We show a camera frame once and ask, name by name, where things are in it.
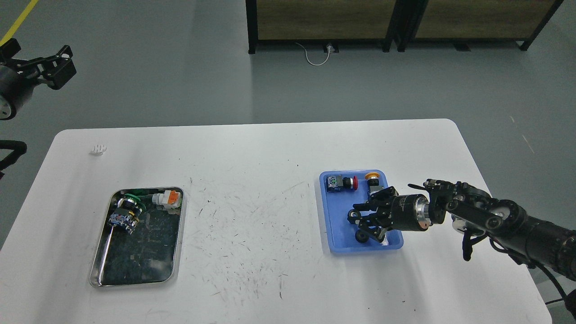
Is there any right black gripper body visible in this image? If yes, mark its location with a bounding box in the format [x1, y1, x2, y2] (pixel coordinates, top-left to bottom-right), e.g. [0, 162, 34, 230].
[390, 193, 432, 232]

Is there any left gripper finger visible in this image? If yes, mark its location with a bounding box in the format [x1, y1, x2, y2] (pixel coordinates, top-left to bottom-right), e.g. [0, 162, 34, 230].
[9, 45, 77, 90]
[0, 38, 21, 63]

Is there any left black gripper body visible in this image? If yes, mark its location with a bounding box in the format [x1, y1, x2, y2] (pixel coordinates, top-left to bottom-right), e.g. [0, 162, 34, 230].
[0, 66, 34, 120]

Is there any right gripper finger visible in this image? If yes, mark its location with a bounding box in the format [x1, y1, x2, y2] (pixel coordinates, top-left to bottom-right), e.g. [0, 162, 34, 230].
[347, 209, 393, 245]
[352, 186, 399, 212]

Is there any black gear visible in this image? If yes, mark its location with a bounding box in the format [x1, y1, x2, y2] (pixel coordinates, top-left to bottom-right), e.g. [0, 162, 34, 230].
[355, 230, 369, 244]
[348, 211, 362, 224]

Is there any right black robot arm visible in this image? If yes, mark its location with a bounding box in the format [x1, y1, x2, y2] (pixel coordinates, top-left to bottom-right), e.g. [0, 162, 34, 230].
[347, 179, 576, 315]

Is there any blue plastic tray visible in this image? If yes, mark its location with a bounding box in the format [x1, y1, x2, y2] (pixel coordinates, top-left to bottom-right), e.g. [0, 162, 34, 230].
[319, 169, 405, 255]

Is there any silver metal tray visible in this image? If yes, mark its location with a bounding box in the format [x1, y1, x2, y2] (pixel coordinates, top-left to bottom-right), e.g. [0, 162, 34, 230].
[89, 186, 186, 288]

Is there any small white plastic piece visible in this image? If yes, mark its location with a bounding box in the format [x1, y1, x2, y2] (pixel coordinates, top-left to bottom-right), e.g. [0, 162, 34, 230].
[89, 145, 107, 156]

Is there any left wooden cabinet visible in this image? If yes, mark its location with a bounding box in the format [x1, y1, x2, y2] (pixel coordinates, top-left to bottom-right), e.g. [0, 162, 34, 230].
[245, 0, 407, 54]

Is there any wooden cabinet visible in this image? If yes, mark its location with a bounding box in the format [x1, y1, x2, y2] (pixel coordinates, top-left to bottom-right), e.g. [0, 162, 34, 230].
[245, 0, 407, 54]
[394, 0, 563, 53]

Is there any right wooden cabinet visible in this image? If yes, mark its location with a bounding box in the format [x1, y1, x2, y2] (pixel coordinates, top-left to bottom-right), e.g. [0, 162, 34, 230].
[394, 0, 563, 53]

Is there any yellow push button switch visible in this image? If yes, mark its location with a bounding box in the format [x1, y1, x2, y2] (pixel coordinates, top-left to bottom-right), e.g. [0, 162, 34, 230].
[364, 172, 385, 198]

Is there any red push button switch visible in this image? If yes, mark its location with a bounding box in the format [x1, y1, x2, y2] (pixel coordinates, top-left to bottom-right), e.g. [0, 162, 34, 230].
[324, 175, 359, 193]

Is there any black cable left side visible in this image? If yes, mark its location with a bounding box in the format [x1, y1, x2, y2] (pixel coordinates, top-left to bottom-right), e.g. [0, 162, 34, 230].
[0, 140, 27, 178]

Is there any black cable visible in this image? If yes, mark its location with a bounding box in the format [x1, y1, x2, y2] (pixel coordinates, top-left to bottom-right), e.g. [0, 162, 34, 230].
[535, 263, 576, 306]
[0, 140, 27, 178]

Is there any green push button switch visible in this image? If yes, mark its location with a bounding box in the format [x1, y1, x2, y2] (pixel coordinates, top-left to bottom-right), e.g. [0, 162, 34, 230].
[107, 193, 146, 234]

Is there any white cable on floor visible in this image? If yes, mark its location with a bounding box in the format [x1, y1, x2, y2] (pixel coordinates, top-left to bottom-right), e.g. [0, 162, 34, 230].
[295, 42, 337, 67]

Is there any orange white switch module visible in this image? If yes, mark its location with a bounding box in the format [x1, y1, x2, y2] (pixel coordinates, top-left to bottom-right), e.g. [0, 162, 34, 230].
[151, 189, 183, 215]

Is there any black cable right side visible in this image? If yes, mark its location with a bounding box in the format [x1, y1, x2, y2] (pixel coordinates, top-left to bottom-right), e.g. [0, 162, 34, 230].
[535, 263, 576, 306]

